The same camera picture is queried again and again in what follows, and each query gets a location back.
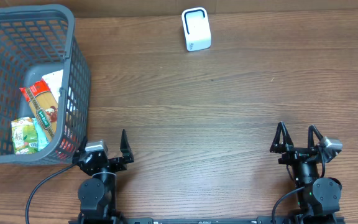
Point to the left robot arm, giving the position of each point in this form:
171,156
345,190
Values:
97,194

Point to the white barcode scanner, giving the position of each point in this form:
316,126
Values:
196,29

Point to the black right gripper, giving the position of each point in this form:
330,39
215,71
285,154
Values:
293,152

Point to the grey plastic shopping basket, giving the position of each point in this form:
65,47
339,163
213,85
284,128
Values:
35,41

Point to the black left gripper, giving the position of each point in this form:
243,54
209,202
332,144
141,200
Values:
105,161

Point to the white tube gold cap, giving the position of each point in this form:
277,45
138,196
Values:
54,82

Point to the teal wipes packet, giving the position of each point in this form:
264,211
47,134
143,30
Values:
42,140

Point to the green snack packet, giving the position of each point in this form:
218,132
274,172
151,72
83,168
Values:
24,136

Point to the spaghetti pack red ends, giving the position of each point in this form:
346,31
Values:
43,106

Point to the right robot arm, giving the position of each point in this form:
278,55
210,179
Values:
318,195

